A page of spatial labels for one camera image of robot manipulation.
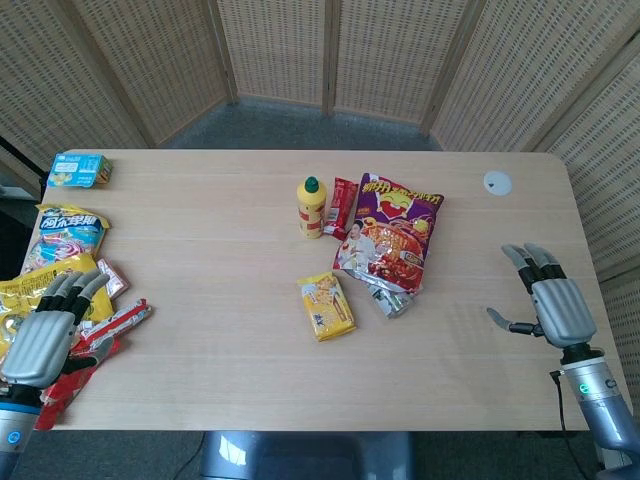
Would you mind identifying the blue and green box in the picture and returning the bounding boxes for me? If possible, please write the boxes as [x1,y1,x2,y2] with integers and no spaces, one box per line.
[46,152,114,190]

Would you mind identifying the yellow cracker pack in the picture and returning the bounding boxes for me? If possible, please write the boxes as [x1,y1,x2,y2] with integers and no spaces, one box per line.
[297,271,358,344]

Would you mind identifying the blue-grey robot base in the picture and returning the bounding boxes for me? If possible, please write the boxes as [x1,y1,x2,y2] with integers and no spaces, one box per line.
[198,430,417,480]

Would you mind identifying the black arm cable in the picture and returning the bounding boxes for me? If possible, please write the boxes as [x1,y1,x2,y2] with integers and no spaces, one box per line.
[549,368,599,479]

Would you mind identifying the red and white packet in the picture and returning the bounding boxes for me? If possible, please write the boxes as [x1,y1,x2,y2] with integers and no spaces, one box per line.
[78,298,154,352]

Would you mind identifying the woven wooden folding screen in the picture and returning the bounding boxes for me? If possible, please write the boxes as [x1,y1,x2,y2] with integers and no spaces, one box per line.
[0,0,640,381]

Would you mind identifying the small red-brown packet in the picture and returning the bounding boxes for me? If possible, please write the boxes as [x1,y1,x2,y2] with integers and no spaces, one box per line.
[96,257,132,302]

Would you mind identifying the red snack bag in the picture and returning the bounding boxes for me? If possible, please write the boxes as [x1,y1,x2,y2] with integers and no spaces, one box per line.
[33,338,122,432]

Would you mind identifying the Lux soap bundle pack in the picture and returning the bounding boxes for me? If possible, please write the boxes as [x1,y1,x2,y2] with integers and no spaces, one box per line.
[357,272,417,320]

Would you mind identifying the large yellow snack bag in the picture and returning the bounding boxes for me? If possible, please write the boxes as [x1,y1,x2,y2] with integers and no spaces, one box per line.
[0,252,117,354]

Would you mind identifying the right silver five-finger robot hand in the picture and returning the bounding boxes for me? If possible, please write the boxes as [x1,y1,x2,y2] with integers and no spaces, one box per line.
[486,242,599,350]

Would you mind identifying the yellow bottle with green cap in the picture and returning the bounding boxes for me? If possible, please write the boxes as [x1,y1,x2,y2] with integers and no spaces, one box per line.
[297,175,329,241]

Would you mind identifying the white round cable grommet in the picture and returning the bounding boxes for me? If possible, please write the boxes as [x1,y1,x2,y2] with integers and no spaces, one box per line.
[482,170,515,196]

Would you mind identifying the large purple red chip bag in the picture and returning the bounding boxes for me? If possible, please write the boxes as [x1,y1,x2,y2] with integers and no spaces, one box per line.
[332,172,446,295]

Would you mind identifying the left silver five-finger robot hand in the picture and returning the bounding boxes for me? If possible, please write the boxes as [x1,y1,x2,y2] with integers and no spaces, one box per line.
[0,269,111,390]

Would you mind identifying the blue yellow candy bag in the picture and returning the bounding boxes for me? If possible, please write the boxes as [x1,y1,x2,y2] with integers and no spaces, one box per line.
[25,202,112,275]

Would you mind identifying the small red sachet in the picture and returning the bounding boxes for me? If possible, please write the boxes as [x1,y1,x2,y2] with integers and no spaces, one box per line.
[322,177,359,242]

